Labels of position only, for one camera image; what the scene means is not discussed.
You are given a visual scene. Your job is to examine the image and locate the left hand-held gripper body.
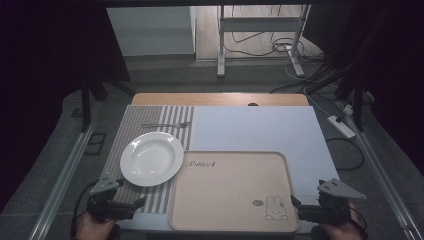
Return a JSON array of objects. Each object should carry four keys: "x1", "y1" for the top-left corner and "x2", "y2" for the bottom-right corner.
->
[{"x1": 87, "y1": 175, "x2": 136, "y2": 223}]

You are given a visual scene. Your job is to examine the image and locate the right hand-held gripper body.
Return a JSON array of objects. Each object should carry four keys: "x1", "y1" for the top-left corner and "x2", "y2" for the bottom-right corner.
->
[{"x1": 298, "y1": 178, "x2": 368, "y2": 226}]

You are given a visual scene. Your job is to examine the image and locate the person's right hand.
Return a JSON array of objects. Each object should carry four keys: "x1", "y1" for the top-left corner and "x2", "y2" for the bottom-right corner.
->
[{"x1": 318, "y1": 201, "x2": 368, "y2": 240}]

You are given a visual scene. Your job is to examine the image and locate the person's left hand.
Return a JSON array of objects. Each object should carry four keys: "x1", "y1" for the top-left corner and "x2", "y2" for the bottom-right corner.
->
[{"x1": 75, "y1": 211, "x2": 118, "y2": 240}]

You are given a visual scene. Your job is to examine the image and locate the white round plate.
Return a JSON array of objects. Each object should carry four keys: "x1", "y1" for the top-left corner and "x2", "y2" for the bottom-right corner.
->
[{"x1": 119, "y1": 131, "x2": 185, "y2": 188}]

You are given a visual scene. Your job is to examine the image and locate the white power strip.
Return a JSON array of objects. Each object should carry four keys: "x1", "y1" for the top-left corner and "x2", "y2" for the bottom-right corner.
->
[{"x1": 326, "y1": 114, "x2": 357, "y2": 140}]

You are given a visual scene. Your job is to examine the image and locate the beige tray with rabbit print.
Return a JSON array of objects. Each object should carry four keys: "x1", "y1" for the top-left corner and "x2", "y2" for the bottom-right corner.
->
[{"x1": 169, "y1": 150, "x2": 300, "y2": 234}]

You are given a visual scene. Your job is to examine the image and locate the grey striped placemat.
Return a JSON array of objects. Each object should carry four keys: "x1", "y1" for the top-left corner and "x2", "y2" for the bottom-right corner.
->
[{"x1": 101, "y1": 105, "x2": 195, "y2": 215}]

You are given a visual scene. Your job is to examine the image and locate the metal fork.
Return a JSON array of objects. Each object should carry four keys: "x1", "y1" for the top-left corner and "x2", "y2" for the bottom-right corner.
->
[{"x1": 141, "y1": 121, "x2": 192, "y2": 130}]

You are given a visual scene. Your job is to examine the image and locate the light blue table mat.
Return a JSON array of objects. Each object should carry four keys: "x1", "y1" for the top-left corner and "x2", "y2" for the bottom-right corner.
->
[{"x1": 117, "y1": 105, "x2": 341, "y2": 234}]

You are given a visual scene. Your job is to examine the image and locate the black metal stand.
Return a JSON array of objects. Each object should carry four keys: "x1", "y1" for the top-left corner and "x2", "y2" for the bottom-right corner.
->
[
  {"x1": 334, "y1": 6, "x2": 396, "y2": 133},
  {"x1": 79, "y1": 74, "x2": 136, "y2": 133}
]

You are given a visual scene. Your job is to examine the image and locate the wooden table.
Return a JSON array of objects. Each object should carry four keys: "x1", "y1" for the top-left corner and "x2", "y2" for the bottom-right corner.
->
[{"x1": 130, "y1": 92, "x2": 310, "y2": 108}]

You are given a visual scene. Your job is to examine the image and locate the dark curtain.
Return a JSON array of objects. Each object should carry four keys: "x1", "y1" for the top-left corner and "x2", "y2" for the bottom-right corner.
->
[
  {"x1": 0, "y1": 0, "x2": 132, "y2": 214},
  {"x1": 301, "y1": 0, "x2": 424, "y2": 168}
]

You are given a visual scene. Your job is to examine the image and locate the white cabinet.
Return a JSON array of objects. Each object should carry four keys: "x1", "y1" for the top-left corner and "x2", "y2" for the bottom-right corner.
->
[{"x1": 106, "y1": 6, "x2": 196, "y2": 57}]

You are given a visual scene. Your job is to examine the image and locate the white metal stand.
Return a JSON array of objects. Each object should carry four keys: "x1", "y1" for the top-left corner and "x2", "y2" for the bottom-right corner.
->
[{"x1": 216, "y1": 4, "x2": 312, "y2": 79}]

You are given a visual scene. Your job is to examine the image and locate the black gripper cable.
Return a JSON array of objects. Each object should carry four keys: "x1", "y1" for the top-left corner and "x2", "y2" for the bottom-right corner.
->
[
  {"x1": 347, "y1": 204, "x2": 370, "y2": 240},
  {"x1": 69, "y1": 180, "x2": 98, "y2": 240}
]

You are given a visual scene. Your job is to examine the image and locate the black floor socket frame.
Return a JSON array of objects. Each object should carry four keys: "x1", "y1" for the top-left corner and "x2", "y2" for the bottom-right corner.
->
[{"x1": 83, "y1": 132, "x2": 108, "y2": 156}]

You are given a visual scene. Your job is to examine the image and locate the black looped floor cable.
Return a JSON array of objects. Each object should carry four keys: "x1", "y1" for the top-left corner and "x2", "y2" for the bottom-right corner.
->
[{"x1": 325, "y1": 136, "x2": 365, "y2": 172}]

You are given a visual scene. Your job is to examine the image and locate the aluminium rail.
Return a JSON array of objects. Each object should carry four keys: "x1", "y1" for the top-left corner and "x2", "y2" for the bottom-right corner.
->
[
  {"x1": 339, "y1": 99, "x2": 424, "y2": 240},
  {"x1": 29, "y1": 118, "x2": 98, "y2": 240}
]

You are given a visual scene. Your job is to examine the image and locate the black cable bundle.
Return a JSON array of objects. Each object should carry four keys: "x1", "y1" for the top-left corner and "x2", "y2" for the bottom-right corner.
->
[{"x1": 229, "y1": 4, "x2": 338, "y2": 95}]

